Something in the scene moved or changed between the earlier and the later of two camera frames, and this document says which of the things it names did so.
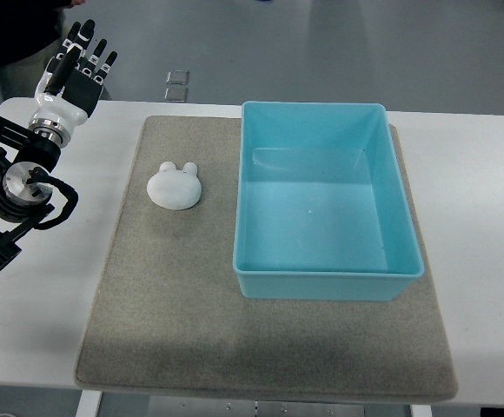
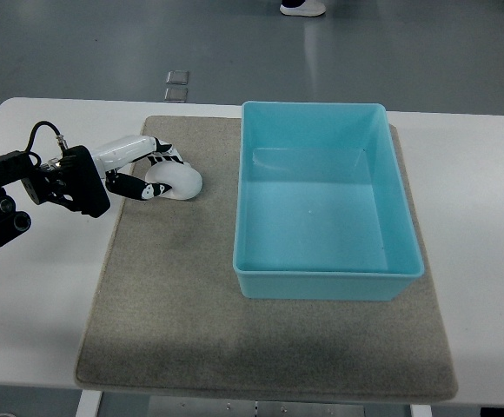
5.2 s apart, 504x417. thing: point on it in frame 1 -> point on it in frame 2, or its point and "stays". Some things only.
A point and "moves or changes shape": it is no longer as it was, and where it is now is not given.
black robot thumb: (63, 70) -> (133, 187)
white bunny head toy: (174, 188) moves or changes shape
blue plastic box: (323, 207) stays
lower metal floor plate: (177, 95) stays
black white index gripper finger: (69, 41) -> (164, 153)
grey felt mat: (165, 315) stays
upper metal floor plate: (177, 77) stays
